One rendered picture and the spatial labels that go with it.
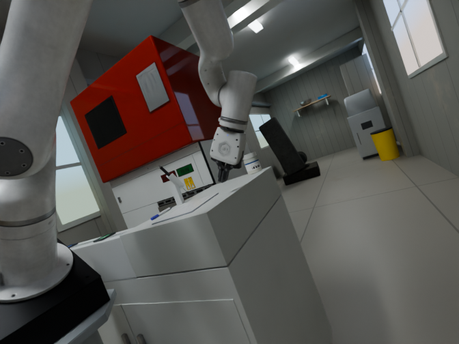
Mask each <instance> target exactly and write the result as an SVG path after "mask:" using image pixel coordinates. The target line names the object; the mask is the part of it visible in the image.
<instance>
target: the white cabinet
mask: <svg viewBox="0 0 459 344"><path fill-rule="evenodd" d="M104 285H105V288H106V289H115V290H116V293H117V296H116V298H115V302H114V304H113V307H112V309H111V313H110V316H109V318H108V320H107V322H105V323H104V324H103V325H102V326H101V327H99V329H98V332H99V334H100V337H101V339H102V342H103V343H104V344H331V338H332V329H331V326H330V323H329V321H328V318H327V316H326V313H325V310H324V307H323V305H322V302H321V299H320V296H319V294H318V291H317V289H316V285H315V283H314V280H313V278H312V275H311V272H310V270H309V266H308V265H307V261H306V258H305V256H304V253H303V250H302V248H301V245H300V242H299V240H298V237H297V234H296V232H295V229H294V226H293V224H292V221H291V218H290V215H289V213H288V209H287V207H286V204H285V201H284V200H283V196H282V195H280V196H279V198H278V199H277V200H276V202H275V203H274V204H273V206H272V207H271V209H269V211H268V212H267V214H266V215H265V217H263V219H262V220H261V222H260V223H259V225H258V226H257V227H256V228H255V229H254V231H253V232H252V234H251V235H250V236H249V237H248V239H247V240H246V242H245V243H244V244H243V245H242V247H241V248H240V250H239V251H238V252H237V253H236V255H235V256H234V258H233V259H232V260H231V261H230V262H229V264H228V265H227V266H221V267H215V268H204V269H199V270H189V271H183V272H172V273H166V274H157V275H151V276H140V277H138V278H135V279H129V280H123V281H113V282H107V283H104Z"/></svg>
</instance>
